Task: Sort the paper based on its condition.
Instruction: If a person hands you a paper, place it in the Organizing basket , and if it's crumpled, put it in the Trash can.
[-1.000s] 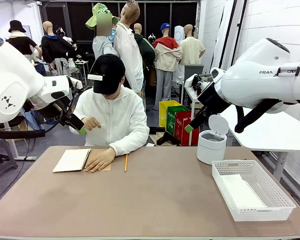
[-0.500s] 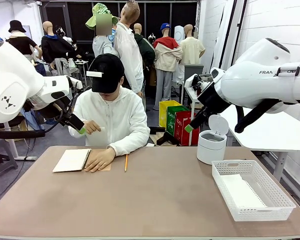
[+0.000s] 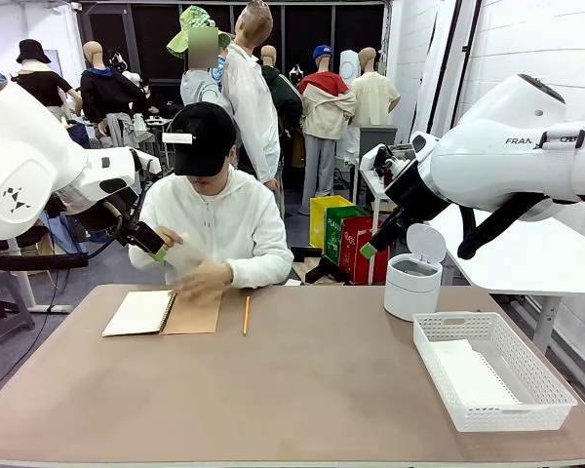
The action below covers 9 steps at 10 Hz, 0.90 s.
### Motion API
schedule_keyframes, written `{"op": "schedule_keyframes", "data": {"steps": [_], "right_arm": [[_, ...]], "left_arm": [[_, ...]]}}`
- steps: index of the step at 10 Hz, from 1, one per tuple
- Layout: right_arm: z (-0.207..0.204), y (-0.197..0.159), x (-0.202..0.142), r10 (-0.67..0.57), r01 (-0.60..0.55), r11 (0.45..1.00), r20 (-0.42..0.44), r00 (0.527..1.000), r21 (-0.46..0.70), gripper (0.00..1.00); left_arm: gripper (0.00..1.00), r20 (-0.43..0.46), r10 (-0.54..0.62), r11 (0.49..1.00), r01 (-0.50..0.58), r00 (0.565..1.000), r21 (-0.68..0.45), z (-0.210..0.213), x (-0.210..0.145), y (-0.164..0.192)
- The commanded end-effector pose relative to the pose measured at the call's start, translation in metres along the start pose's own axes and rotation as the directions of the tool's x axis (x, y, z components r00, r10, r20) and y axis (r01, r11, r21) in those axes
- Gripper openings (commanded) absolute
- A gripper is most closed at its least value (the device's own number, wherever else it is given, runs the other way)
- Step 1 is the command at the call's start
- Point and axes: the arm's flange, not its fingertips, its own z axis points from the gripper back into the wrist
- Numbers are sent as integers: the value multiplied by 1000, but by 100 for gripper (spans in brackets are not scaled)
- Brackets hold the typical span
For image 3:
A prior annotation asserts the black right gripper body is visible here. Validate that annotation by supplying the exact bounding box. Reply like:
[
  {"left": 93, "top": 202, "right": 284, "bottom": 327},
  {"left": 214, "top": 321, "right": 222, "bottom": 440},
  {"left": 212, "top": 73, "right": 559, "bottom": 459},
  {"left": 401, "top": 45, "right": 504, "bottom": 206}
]
[{"left": 383, "top": 158, "right": 452, "bottom": 230}]

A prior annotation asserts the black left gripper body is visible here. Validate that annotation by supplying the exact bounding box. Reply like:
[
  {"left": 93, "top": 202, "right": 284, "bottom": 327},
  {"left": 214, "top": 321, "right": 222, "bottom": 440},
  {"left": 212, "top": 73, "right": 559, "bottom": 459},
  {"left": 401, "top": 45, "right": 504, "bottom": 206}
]
[{"left": 75, "top": 187, "right": 140, "bottom": 235}]

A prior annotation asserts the white paper sheet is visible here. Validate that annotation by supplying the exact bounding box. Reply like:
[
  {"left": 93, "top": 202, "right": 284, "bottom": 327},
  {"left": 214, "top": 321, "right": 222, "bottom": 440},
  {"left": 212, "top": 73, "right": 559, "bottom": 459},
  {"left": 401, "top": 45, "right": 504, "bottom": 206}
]
[
  {"left": 168, "top": 232, "right": 211, "bottom": 279},
  {"left": 431, "top": 338, "right": 523, "bottom": 407}
]

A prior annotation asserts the person's left forearm white sleeve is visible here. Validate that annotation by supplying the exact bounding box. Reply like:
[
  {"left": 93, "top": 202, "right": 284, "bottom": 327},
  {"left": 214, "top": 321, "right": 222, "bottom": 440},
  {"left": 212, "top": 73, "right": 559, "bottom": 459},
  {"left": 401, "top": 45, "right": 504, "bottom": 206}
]
[{"left": 226, "top": 248, "right": 294, "bottom": 290}]

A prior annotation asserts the person's right forearm white sleeve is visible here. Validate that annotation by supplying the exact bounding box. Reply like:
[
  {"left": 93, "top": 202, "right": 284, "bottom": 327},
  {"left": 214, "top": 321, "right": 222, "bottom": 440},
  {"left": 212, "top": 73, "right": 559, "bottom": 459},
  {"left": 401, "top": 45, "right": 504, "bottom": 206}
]
[{"left": 128, "top": 238, "right": 170, "bottom": 272}]

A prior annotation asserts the person's right hand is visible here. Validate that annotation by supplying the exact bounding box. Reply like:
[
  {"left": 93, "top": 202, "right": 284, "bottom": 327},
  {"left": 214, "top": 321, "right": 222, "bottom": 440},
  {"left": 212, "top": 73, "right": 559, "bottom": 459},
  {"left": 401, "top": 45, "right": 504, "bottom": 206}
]
[{"left": 154, "top": 226, "right": 185, "bottom": 250}]

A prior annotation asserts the person's left hand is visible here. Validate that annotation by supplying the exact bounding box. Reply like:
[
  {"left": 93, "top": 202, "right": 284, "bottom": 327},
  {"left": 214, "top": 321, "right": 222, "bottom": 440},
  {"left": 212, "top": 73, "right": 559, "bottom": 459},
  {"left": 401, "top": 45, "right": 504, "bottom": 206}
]
[{"left": 173, "top": 260, "right": 234, "bottom": 302}]

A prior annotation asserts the small white table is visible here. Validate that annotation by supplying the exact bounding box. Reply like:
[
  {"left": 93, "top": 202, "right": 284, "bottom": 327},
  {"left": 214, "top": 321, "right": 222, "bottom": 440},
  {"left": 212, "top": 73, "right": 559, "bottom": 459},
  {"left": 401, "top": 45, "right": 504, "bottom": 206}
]
[{"left": 358, "top": 168, "right": 401, "bottom": 287}]

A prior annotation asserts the green bag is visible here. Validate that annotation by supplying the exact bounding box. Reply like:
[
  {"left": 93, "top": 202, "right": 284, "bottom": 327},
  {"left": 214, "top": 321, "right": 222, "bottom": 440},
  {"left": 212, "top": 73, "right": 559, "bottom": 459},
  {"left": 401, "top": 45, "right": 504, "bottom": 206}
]
[{"left": 324, "top": 206, "right": 371, "bottom": 267}]

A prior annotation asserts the white lidded trash bin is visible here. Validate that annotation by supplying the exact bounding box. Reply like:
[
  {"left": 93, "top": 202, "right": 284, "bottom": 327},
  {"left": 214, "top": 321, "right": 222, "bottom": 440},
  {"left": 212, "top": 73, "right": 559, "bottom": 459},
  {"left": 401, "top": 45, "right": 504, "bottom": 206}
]
[{"left": 382, "top": 222, "right": 449, "bottom": 324}]

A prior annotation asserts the yellow bag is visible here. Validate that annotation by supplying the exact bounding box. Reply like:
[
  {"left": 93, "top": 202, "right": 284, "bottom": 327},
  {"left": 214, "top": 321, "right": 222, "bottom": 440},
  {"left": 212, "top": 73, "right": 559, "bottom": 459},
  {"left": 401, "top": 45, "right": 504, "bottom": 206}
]
[{"left": 309, "top": 195, "right": 355, "bottom": 251}]

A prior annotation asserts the wooden black floor stand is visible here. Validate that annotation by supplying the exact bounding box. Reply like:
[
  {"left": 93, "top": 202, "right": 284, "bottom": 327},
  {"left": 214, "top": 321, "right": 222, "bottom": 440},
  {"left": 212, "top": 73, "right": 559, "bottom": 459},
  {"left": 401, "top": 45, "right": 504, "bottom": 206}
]
[{"left": 290, "top": 246, "right": 352, "bottom": 287}]

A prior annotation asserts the person's torso white hoodie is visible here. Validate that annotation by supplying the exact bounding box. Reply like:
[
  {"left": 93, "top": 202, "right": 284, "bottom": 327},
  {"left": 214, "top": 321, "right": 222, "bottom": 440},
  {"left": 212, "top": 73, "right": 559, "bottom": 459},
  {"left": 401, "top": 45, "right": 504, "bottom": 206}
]
[{"left": 128, "top": 165, "right": 294, "bottom": 290}]

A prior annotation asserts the mannequin cream shirt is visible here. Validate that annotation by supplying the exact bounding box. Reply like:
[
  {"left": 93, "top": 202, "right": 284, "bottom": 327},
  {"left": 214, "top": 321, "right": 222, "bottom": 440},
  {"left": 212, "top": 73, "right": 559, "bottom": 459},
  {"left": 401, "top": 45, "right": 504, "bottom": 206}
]
[{"left": 343, "top": 47, "right": 402, "bottom": 167}]

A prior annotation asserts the black baseball cap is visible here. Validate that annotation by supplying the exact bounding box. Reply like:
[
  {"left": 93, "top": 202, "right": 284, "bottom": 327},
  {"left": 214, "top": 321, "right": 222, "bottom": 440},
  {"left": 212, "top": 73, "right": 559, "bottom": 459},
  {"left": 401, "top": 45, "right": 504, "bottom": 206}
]
[{"left": 163, "top": 100, "right": 238, "bottom": 177}]

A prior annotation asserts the mannequin red cream jacket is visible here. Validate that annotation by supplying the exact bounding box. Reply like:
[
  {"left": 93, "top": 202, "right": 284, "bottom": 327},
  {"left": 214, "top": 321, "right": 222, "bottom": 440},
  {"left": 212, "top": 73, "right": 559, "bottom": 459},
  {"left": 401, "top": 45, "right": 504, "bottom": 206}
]
[{"left": 296, "top": 45, "right": 357, "bottom": 217}]

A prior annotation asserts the mannequin black hoodie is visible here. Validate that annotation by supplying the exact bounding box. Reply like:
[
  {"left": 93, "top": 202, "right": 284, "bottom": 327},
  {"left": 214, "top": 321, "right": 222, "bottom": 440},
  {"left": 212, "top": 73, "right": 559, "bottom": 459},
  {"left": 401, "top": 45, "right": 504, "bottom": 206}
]
[{"left": 80, "top": 41, "right": 150, "bottom": 150}]

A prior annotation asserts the background person in black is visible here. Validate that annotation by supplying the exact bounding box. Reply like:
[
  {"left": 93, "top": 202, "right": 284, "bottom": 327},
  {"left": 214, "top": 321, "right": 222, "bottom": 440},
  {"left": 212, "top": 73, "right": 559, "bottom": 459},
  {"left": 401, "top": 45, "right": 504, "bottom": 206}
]
[{"left": 134, "top": 75, "right": 172, "bottom": 118}]

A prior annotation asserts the gray plastic stool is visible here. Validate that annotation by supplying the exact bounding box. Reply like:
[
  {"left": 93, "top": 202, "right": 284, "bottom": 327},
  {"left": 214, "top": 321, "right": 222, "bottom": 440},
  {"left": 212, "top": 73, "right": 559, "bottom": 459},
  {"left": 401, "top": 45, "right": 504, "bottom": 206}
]
[{"left": 0, "top": 269, "right": 36, "bottom": 357}]

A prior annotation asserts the large white side table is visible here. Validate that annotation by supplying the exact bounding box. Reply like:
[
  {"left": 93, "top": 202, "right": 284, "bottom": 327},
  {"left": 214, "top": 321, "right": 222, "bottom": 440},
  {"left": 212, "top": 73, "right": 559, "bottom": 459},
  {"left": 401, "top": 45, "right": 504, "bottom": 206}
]
[{"left": 426, "top": 202, "right": 585, "bottom": 355}]

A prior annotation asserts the white oval object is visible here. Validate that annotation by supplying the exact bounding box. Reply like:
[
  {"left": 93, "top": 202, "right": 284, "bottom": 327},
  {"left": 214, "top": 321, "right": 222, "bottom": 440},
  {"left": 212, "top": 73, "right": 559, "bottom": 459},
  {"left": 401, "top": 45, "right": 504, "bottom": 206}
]
[{"left": 338, "top": 50, "right": 362, "bottom": 84}]

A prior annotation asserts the mannequin black bucket hat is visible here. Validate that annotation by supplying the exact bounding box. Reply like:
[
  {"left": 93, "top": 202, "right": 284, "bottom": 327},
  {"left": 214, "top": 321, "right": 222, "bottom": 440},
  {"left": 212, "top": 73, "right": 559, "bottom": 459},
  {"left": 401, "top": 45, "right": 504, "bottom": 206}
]
[{"left": 10, "top": 39, "right": 84, "bottom": 123}]

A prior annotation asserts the figure green checkered hat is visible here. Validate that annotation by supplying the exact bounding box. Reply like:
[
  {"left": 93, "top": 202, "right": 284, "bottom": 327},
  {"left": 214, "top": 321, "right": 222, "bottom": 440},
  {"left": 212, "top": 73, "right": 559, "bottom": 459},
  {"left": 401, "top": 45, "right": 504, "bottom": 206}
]
[{"left": 166, "top": 5, "right": 235, "bottom": 116}]

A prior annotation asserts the mannequin dark green jacket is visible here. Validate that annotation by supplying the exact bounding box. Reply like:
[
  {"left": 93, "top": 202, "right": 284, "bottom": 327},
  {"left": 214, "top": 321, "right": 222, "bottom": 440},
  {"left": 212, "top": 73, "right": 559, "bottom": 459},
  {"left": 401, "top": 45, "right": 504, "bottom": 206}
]
[{"left": 259, "top": 45, "right": 304, "bottom": 170}]

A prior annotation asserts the tall mannequin white shirt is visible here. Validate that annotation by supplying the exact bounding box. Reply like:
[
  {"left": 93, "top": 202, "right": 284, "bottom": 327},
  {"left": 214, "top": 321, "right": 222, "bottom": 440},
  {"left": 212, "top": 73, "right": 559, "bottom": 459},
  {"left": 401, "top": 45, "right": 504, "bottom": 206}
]
[{"left": 221, "top": 0, "right": 287, "bottom": 215}]

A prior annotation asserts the white perforated plastic basket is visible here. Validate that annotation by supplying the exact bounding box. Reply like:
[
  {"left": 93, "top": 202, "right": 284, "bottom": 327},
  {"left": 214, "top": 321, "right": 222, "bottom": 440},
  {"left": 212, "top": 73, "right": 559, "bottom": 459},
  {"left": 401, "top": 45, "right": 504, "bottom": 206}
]
[{"left": 411, "top": 311, "right": 578, "bottom": 434}]

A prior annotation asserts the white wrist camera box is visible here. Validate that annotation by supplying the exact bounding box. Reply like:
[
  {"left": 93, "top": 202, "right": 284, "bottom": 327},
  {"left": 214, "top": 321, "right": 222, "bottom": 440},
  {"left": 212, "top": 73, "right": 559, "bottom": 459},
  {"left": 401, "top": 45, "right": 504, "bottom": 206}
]
[{"left": 359, "top": 143, "right": 406, "bottom": 175}]

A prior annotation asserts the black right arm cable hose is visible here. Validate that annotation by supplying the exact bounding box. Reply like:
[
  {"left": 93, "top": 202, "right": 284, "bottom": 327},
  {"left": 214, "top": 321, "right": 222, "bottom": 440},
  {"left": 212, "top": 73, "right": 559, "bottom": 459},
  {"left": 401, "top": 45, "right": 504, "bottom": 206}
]
[{"left": 456, "top": 192, "right": 547, "bottom": 261}]

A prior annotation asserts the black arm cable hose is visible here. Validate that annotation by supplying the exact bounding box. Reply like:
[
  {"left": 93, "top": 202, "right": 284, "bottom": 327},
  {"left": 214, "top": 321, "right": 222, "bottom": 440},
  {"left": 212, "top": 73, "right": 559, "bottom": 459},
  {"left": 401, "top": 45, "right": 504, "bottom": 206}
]
[
  {"left": 456, "top": 192, "right": 547, "bottom": 261},
  {"left": 0, "top": 199, "right": 128, "bottom": 273}
]

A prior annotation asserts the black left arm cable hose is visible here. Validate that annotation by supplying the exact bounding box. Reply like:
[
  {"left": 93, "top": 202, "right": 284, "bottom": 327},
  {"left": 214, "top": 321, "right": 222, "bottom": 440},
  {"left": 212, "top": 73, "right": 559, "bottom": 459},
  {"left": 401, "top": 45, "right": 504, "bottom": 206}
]
[{"left": 0, "top": 199, "right": 128, "bottom": 273}]

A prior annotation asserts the white desk leg frame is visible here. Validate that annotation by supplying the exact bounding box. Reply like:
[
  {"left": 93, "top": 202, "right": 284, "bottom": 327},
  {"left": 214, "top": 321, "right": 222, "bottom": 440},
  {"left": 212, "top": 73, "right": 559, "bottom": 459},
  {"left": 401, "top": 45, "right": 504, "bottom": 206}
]
[{"left": 7, "top": 238, "right": 74, "bottom": 315}]

